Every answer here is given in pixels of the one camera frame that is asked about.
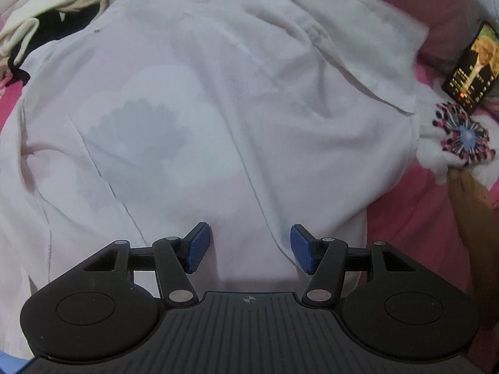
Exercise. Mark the white button shirt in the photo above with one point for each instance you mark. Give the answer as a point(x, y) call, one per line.
point(195, 124)

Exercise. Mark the black smartphone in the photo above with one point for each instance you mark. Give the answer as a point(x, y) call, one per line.
point(473, 70)

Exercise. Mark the black garment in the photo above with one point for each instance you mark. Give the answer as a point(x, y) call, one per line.
point(50, 27)

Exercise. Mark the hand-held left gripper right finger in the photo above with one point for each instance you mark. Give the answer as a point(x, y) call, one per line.
point(302, 247)

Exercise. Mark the person's foot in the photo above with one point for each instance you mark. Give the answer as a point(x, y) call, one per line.
point(475, 222)

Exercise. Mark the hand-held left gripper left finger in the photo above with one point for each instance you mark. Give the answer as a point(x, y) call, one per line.
point(199, 247)

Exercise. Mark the pink floral bedsheet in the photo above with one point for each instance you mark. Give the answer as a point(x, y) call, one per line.
point(413, 218)

